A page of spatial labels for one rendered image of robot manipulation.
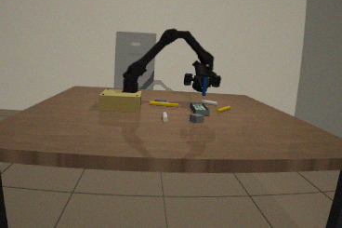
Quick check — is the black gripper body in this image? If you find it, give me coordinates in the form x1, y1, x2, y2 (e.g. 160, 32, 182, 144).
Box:
184, 68, 221, 87

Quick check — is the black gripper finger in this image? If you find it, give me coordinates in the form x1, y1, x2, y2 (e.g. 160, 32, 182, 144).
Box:
193, 76, 203, 91
206, 77, 213, 91

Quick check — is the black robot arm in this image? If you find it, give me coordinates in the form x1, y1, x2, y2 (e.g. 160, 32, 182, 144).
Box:
122, 28, 217, 93

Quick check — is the grey keyboard with keys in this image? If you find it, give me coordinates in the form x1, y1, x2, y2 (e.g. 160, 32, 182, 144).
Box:
190, 102, 210, 116

